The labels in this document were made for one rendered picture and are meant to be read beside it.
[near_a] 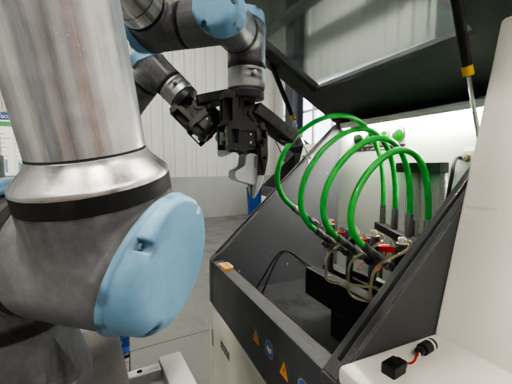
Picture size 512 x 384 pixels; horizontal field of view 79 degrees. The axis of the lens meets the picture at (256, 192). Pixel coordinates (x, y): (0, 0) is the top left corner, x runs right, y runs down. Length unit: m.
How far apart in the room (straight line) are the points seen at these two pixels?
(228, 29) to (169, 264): 0.39
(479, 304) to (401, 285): 0.12
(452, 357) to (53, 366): 0.55
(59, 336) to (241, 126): 0.42
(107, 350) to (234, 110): 0.44
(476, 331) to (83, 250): 0.59
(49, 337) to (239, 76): 0.49
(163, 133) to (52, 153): 7.09
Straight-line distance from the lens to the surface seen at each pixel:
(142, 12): 0.57
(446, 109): 0.99
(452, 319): 0.67
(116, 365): 0.47
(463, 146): 0.98
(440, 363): 0.61
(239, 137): 0.59
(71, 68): 0.23
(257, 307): 0.78
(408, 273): 0.61
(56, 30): 0.24
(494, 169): 0.67
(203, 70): 7.90
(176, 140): 7.36
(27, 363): 0.38
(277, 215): 1.17
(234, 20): 0.54
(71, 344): 0.41
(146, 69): 0.83
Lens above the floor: 1.28
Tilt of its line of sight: 5 degrees down
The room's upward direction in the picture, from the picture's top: straight up
